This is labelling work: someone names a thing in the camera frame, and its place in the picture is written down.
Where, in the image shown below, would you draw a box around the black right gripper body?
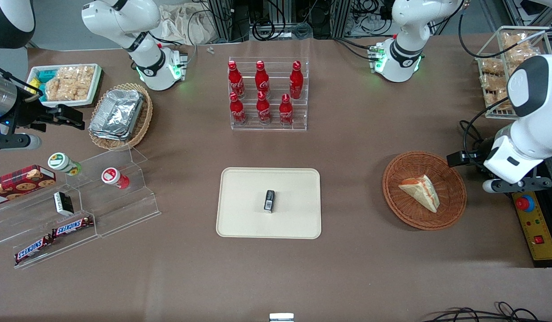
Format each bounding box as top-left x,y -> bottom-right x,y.
8,96 -> 63,133

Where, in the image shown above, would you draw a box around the triangular sandwich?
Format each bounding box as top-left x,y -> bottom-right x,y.
398,175 -> 441,214

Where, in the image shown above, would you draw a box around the white rectangular plastic tray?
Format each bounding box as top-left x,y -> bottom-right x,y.
26,63 -> 102,108

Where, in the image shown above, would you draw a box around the round brown wicker basket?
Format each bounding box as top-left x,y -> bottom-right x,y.
382,151 -> 468,232

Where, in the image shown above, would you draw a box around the oval light wicker basket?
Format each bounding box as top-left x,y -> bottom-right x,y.
88,82 -> 154,152

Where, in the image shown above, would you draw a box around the beige rectangular tray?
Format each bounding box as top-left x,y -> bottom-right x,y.
215,167 -> 323,240

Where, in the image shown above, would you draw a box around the large rice cracker bag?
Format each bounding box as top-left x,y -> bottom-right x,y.
44,65 -> 96,102

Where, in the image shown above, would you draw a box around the green sunflower lid cup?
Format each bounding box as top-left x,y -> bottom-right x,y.
47,152 -> 82,176

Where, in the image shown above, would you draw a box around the teal snack packet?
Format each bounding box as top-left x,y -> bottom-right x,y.
34,69 -> 60,84

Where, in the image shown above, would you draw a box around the stacked aluminium foil trays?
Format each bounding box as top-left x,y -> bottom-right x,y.
89,89 -> 145,142

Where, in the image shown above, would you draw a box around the red lid cup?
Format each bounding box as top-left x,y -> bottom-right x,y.
101,167 -> 131,190

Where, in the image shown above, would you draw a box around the clear rice cracker bag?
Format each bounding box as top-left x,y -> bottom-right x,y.
479,58 -> 505,75
501,32 -> 534,49
504,45 -> 541,66
479,73 -> 510,90
493,88 -> 516,110

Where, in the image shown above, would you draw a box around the yellow emergency stop box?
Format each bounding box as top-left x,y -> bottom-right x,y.
512,190 -> 552,261

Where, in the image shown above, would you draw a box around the red plaid cookie box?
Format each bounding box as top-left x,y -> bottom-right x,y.
0,164 -> 57,209

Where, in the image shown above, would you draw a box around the black and white small box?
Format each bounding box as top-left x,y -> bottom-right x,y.
53,191 -> 75,217

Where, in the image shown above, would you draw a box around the clear acrylic step display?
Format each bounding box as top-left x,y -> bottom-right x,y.
0,145 -> 162,270

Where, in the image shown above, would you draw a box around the snickers chocolate bar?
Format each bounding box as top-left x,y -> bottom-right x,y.
14,234 -> 53,265
51,216 -> 94,238

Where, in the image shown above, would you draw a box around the beige cloth bag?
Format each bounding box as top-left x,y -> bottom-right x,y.
157,4 -> 219,46

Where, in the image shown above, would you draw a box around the red cola bottle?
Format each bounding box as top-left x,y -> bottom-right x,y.
255,60 -> 271,97
256,91 -> 272,125
229,92 -> 248,126
228,60 -> 246,99
289,60 -> 305,100
279,93 -> 295,127

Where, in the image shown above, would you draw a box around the clear acrylic bottle rack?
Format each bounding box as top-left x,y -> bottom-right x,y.
228,56 -> 310,132

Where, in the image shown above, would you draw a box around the black table cable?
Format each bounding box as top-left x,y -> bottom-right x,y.
458,96 -> 519,158

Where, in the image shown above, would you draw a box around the white wire basket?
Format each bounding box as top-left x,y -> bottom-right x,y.
475,25 -> 552,120

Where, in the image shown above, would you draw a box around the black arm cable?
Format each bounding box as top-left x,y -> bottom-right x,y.
458,0 -> 552,59

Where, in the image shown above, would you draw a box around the black floor cables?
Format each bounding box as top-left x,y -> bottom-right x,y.
421,301 -> 552,322

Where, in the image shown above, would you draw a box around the aluminium frame post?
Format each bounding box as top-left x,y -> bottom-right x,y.
329,0 -> 353,39
206,0 -> 234,43

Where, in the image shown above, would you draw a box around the coiled black cable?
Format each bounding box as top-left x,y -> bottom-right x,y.
251,17 -> 277,42

